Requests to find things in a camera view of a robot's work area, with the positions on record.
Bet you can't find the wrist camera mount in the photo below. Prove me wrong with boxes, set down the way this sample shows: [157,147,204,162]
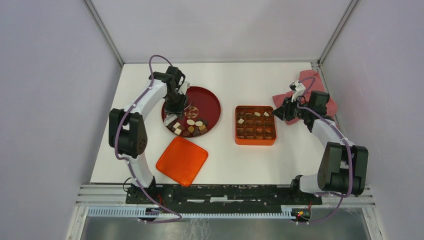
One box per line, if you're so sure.
[177,81,190,95]
[289,80,306,103]

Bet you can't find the metal serving tongs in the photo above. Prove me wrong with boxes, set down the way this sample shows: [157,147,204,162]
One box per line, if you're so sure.
[163,101,194,126]

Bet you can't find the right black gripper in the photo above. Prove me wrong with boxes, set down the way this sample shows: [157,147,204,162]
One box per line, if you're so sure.
[271,94,312,122]

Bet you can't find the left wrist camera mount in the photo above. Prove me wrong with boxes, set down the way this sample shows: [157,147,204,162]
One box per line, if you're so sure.
[177,81,190,95]

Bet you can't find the orange compartment chocolate box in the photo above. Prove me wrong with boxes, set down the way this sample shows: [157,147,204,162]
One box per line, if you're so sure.
[234,105,277,146]

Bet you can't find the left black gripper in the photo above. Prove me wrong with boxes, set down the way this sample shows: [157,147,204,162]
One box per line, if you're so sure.
[164,90,188,121]

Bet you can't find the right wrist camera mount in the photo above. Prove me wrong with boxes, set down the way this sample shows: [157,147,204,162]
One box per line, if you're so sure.
[289,80,306,103]

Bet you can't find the round dark red plate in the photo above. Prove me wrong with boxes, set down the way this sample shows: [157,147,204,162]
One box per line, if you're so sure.
[161,86,222,138]

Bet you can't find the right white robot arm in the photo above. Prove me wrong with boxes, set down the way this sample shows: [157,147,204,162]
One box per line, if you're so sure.
[272,90,369,204]

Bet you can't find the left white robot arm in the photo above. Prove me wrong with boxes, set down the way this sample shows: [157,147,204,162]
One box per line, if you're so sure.
[108,66,190,204]

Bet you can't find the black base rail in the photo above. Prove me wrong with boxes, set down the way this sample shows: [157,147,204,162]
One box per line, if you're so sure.
[125,184,323,215]

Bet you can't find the orange box lid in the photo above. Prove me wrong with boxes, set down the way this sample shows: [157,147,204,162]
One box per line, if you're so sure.
[155,136,209,187]

